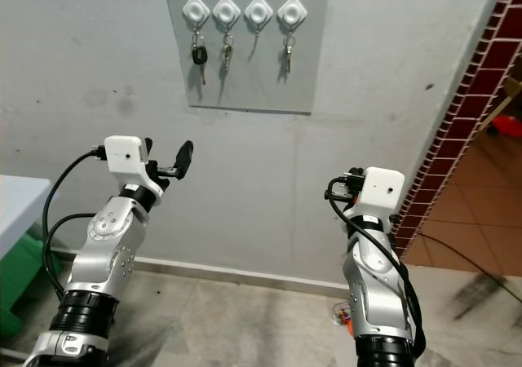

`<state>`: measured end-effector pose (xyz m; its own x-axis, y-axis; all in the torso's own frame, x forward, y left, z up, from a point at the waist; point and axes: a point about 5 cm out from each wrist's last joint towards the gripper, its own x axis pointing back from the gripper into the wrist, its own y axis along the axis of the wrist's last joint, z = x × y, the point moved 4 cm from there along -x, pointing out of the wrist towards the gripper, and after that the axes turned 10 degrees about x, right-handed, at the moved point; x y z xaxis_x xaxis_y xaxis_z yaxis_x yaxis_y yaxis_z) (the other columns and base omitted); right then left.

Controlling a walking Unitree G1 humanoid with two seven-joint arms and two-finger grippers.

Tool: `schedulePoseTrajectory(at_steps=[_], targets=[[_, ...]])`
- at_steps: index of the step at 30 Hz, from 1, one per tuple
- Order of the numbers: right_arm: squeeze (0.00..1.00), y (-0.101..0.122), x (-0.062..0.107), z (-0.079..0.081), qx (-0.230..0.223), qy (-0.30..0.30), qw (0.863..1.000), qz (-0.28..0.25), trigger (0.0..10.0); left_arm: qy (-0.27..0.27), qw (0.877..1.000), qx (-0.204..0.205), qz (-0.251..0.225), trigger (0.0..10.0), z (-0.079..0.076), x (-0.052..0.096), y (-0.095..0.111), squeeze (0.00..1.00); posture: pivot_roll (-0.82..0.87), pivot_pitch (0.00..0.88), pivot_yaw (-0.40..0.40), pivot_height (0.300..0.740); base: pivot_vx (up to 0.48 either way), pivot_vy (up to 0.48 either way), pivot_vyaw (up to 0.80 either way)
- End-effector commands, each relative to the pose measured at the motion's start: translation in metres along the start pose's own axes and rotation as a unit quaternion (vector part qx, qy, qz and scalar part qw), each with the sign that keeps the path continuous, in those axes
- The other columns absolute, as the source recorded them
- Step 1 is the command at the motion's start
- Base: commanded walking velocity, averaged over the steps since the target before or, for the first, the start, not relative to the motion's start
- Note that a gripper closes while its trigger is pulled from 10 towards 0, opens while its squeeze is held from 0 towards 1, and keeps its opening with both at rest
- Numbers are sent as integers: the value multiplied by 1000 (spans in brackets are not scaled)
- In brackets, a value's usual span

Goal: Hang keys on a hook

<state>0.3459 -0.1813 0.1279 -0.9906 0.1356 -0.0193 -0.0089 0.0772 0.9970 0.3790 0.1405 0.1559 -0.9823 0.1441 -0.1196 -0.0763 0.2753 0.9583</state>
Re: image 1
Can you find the red brick tiled wall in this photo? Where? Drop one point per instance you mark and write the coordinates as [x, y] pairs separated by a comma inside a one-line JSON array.
[[469, 98]]

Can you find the white square wall hook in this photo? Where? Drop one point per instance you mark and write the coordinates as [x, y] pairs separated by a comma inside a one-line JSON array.
[[258, 11], [196, 10], [226, 11], [292, 11]]

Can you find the single silver key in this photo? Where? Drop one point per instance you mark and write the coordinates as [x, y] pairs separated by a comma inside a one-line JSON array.
[[227, 55]]

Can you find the white table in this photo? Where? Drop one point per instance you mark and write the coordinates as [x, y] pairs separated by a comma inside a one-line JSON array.
[[20, 212]]

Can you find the black-headed car key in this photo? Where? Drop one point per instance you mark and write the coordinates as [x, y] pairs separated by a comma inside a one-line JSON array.
[[199, 55]]

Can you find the orange and yellow toy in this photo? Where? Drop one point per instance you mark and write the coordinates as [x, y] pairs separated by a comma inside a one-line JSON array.
[[342, 314]]

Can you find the grey wall panel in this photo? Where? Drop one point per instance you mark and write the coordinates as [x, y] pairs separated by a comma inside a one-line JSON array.
[[245, 73]]

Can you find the white baseboard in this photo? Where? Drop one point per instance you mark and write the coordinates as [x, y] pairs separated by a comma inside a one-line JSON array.
[[212, 271]]

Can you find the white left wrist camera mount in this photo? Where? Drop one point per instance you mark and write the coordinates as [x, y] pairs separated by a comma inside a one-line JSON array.
[[128, 156]]

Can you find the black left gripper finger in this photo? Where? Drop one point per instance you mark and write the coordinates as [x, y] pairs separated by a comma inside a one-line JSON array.
[[185, 156]]

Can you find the red object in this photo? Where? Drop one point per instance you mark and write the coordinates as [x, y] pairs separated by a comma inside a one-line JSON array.
[[507, 126]]

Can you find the silver key bunch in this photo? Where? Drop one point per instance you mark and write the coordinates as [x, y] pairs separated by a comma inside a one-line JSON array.
[[288, 53]]

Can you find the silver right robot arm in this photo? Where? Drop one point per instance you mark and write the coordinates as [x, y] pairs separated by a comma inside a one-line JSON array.
[[379, 294]]

